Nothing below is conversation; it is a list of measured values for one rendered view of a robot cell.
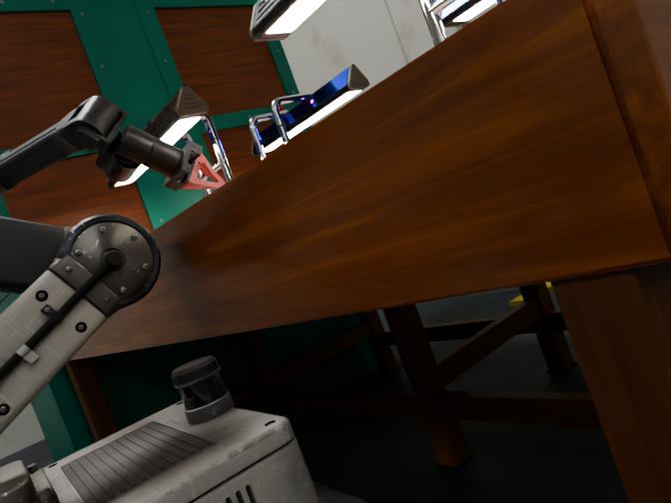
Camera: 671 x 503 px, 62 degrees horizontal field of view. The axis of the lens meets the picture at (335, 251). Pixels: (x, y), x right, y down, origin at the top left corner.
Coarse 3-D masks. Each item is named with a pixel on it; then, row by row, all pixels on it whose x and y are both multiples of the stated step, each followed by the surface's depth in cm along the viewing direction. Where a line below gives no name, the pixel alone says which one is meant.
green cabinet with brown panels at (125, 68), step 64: (0, 0) 184; (64, 0) 197; (128, 0) 213; (192, 0) 229; (256, 0) 248; (0, 64) 182; (64, 64) 194; (128, 64) 208; (192, 64) 224; (256, 64) 243; (0, 128) 179; (192, 128) 218; (64, 192) 186; (128, 192) 199; (192, 192) 214
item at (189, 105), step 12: (180, 96) 130; (192, 96) 132; (168, 108) 137; (180, 108) 130; (192, 108) 131; (204, 108) 133; (156, 120) 144; (168, 120) 134; (180, 120) 133; (156, 132) 141; (108, 180) 177
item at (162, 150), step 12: (156, 144) 100; (168, 144) 102; (192, 144) 102; (156, 156) 100; (168, 156) 101; (180, 156) 102; (156, 168) 102; (168, 168) 102; (180, 168) 101; (168, 180) 105
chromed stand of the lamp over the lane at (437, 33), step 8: (424, 0) 94; (432, 0) 95; (440, 0) 92; (448, 0) 91; (424, 8) 95; (432, 8) 94; (440, 8) 93; (424, 16) 95; (432, 16) 94; (432, 24) 95; (440, 24) 95; (432, 32) 95; (440, 32) 95; (432, 40) 96; (440, 40) 95
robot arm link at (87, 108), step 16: (96, 96) 97; (80, 112) 95; (96, 112) 95; (112, 112) 97; (48, 128) 105; (64, 128) 96; (96, 128) 94; (112, 128) 99; (32, 144) 104; (48, 144) 102; (64, 144) 101; (80, 144) 99; (0, 160) 112; (16, 160) 108; (32, 160) 107; (48, 160) 106; (0, 176) 113; (16, 176) 113; (0, 192) 115
